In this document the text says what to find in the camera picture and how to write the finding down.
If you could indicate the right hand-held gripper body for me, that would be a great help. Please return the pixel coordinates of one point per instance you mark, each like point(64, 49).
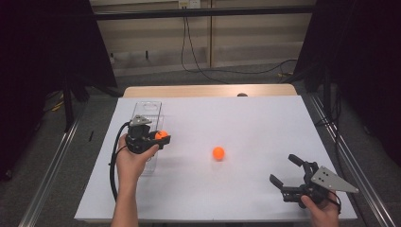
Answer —
point(320, 186)

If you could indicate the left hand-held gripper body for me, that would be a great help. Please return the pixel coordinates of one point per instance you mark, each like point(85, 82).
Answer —
point(138, 140)

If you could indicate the orange ball with dark mark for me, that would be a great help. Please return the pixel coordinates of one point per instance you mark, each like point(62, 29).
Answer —
point(161, 134)

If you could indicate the clear plastic tray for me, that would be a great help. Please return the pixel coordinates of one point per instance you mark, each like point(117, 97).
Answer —
point(148, 107)

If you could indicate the plain orange ball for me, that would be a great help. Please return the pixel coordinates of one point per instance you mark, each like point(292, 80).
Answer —
point(218, 153)

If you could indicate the person's left hand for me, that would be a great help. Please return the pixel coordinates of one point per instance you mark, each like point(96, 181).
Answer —
point(132, 167)

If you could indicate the person's right hand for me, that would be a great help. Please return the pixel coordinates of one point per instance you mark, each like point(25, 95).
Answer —
point(323, 214)

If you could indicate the black pen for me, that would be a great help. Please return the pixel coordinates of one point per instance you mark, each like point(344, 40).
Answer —
point(91, 136)

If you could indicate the white board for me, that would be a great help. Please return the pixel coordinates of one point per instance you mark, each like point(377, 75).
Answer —
point(252, 126)

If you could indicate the wooden table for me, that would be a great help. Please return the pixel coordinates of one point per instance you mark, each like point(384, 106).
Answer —
point(189, 90)

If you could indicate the black metal stand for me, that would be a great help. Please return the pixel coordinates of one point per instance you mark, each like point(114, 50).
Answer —
point(67, 107)

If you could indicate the black horizontal bar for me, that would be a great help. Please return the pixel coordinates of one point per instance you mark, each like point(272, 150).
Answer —
point(189, 12)

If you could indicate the black curtain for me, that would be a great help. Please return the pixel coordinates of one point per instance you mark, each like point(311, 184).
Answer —
point(31, 63)
point(362, 47)

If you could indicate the metal floor rail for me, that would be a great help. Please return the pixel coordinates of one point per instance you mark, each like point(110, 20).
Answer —
point(47, 183)
point(362, 176)

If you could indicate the white wall socket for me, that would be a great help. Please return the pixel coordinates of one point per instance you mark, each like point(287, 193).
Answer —
point(189, 3)

